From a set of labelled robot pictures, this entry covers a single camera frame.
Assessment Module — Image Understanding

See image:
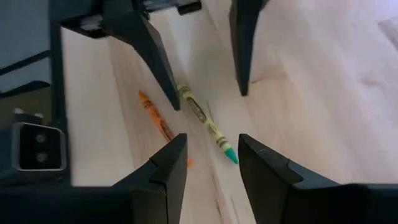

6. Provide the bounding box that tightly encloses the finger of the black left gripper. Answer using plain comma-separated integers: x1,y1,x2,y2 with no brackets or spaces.
229,0,266,97
102,0,182,111

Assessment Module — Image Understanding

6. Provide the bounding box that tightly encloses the black aluminium table frame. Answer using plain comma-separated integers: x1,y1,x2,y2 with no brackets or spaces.
0,18,72,187

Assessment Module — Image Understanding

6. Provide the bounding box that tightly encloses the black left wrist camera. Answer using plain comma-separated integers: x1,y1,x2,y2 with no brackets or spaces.
0,108,68,187

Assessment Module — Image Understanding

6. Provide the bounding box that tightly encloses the green crayon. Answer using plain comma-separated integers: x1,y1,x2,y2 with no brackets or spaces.
176,83,240,166

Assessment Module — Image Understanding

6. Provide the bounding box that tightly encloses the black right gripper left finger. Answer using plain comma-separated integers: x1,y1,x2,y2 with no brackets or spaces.
0,133,189,224

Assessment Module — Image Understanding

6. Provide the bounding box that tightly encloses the orange crayon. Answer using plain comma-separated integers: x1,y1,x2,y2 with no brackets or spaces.
138,90,194,169

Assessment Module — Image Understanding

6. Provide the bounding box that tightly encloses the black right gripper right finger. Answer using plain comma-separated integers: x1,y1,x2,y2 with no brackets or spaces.
238,133,398,224

